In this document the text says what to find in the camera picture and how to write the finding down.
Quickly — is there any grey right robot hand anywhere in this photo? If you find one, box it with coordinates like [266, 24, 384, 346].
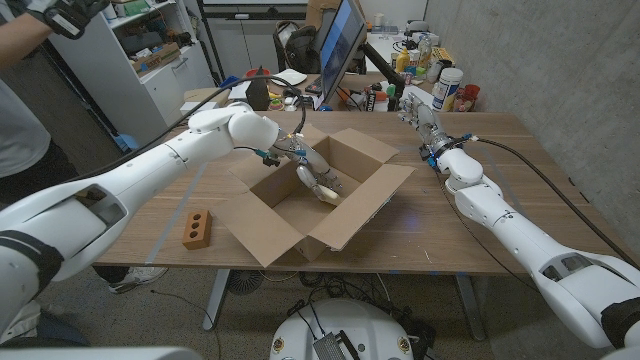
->
[398, 91, 454, 159]

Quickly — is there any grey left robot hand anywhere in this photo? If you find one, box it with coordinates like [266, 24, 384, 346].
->
[282, 139, 346, 207]

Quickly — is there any yellow sponge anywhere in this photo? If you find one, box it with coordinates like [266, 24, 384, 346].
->
[319, 185, 342, 206]

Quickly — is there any person's bare forearm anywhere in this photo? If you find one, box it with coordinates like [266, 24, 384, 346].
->
[0, 12, 54, 71]

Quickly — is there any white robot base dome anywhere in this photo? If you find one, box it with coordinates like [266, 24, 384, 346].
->
[269, 298, 415, 360]

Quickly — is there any brown brick block with holes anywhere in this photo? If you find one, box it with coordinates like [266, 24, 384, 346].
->
[181, 209, 214, 251]

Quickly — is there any white wipes canister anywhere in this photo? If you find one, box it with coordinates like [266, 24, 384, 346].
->
[431, 67, 465, 113]

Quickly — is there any white game controller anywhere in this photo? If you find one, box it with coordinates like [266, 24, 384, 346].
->
[283, 93, 317, 112]

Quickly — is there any open cardboard box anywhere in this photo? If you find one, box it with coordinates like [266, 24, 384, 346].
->
[212, 124, 417, 269]

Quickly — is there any white plate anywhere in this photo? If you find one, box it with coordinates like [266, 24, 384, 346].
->
[272, 68, 308, 87]

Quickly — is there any black backpack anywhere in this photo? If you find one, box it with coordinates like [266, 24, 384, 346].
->
[273, 20, 321, 75]

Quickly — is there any computer monitor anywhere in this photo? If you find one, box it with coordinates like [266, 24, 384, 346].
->
[318, 0, 369, 106]

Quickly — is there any small tan cardboard box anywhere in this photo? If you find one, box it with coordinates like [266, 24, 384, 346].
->
[183, 87, 232, 106]

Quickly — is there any black round fan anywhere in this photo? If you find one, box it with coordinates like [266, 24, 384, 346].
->
[227, 269, 264, 296]

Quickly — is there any grey table leg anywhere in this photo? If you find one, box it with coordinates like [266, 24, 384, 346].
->
[202, 269, 231, 332]
[454, 273, 487, 342]

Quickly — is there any cardboard box with printed label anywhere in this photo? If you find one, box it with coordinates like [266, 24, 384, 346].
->
[130, 41, 182, 77]

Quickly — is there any white sneaker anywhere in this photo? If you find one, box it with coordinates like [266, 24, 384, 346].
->
[108, 266, 169, 295]

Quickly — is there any white shelf cabinet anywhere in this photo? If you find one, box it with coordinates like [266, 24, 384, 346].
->
[49, 0, 216, 146]

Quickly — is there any black teleoperation glove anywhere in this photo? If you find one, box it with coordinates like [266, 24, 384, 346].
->
[22, 0, 111, 41]

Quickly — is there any white robot torso edge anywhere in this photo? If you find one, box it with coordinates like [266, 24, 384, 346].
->
[0, 346, 204, 360]

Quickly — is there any person in grey shirt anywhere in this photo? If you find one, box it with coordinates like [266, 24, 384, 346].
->
[0, 77, 129, 284]

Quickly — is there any light grey fabric bundle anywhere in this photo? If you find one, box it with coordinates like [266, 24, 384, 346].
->
[7, 299, 41, 346]

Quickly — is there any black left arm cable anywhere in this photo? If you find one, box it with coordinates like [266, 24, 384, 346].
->
[64, 74, 307, 184]

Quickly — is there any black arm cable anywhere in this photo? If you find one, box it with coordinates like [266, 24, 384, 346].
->
[64, 74, 307, 184]
[469, 134, 640, 269]

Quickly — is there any black floor cable bundle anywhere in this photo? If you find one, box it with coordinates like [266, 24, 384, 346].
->
[289, 272, 386, 314]

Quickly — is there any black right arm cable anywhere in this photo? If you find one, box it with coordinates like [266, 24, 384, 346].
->
[469, 134, 640, 269]

